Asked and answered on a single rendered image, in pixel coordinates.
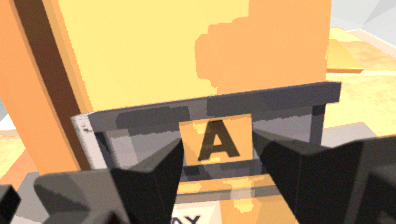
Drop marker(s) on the white paper ticket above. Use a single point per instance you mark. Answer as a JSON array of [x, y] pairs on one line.
[[197, 213]]

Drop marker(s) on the orange tile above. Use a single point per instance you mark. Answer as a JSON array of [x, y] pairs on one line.
[[217, 140]]

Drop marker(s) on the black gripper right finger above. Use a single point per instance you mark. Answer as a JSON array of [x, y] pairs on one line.
[[322, 185]]

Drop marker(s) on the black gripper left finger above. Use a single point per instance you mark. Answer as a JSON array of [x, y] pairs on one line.
[[142, 194]]

